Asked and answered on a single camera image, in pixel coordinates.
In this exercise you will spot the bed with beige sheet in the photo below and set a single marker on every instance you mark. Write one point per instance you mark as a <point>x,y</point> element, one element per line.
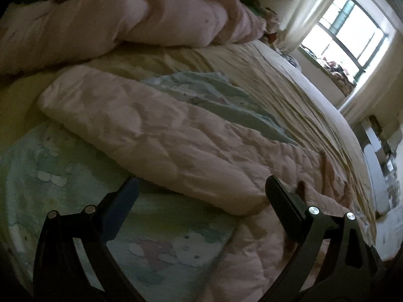
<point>267,78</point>

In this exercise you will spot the pile of plush on windowsill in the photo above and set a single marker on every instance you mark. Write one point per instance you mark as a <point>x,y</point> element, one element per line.
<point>337,74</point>

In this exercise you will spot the rolled pink duvet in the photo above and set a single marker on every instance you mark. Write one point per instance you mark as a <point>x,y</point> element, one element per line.
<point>94,22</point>

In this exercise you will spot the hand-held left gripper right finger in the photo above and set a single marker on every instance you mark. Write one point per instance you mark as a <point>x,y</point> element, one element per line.
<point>280,201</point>

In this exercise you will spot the pile of clothes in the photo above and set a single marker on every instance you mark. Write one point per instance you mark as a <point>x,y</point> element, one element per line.
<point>256,4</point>

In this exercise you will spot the white rounded board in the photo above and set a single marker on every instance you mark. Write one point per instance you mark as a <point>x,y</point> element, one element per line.
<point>376,179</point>

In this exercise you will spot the pink quilt with cartoon lining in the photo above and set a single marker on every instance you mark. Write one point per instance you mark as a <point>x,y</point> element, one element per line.
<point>157,138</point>

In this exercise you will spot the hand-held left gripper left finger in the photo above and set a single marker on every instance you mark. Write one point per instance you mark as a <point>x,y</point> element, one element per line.
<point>121,204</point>

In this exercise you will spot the white curtain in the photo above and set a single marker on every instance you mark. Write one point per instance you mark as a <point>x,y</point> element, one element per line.
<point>368,103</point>
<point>308,9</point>

